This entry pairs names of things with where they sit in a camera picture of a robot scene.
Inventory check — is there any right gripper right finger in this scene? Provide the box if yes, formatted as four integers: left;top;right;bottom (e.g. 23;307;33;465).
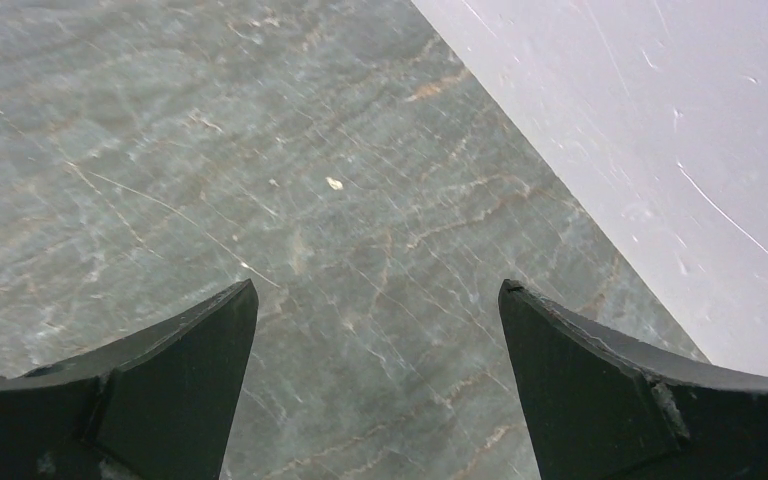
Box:
498;279;768;479

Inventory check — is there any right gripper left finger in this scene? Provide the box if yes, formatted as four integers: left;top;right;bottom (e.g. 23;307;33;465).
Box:
0;280;259;479

